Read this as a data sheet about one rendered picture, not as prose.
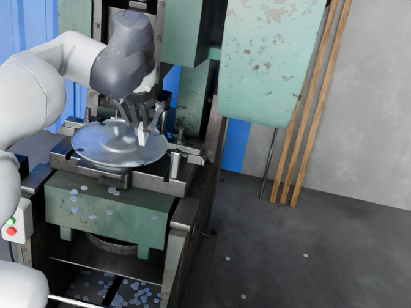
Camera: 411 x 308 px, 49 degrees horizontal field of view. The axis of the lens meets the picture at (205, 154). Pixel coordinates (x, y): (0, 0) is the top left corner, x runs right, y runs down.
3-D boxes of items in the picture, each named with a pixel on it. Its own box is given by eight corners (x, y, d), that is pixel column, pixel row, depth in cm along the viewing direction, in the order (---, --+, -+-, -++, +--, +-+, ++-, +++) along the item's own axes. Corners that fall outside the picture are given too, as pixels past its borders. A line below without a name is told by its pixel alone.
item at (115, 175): (120, 214, 130) (123, 174, 123) (74, 203, 131) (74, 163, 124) (147, 170, 151) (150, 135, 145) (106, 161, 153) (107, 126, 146)
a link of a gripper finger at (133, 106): (135, 103, 108) (129, 102, 108) (137, 131, 117) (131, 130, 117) (139, 91, 110) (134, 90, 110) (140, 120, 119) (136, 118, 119)
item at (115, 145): (95, 176, 121) (95, 174, 121) (57, 129, 141) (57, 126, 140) (185, 156, 137) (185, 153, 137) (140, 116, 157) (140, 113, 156)
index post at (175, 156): (177, 178, 140) (180, 152, 135) (167, 176, 140) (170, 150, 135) (179, 174, 142) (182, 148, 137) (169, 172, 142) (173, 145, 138)
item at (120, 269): (166, 287, 154) (166, 286, 154) (48, 258, 158) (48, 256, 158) (192, 216, 190) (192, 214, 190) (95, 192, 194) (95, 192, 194)
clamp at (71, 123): (105, 143, 152) (106, 116, 147) (58, 133, 153) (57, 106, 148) (112, 136, 157) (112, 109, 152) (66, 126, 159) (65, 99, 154)
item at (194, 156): (203, 165, 149) (208, 138, 143) (154, 154, 150) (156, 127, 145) (207, 157, 154) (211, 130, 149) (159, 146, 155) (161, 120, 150)
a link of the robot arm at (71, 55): (52, 80, 65) (152, 52, 92) (-49, 35, 69) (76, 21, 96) (42, 146, 70) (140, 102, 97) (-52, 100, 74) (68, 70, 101)
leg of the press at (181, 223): (179, 382, 157) (219, 162, 113) (147, 374, 159) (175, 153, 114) (221, 224, 237) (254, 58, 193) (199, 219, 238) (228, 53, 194)
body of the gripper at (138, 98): (114, 89, 102) (118, 115, 110) (151, 96, 102) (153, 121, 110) (124, 66, 107) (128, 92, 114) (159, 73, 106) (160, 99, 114)
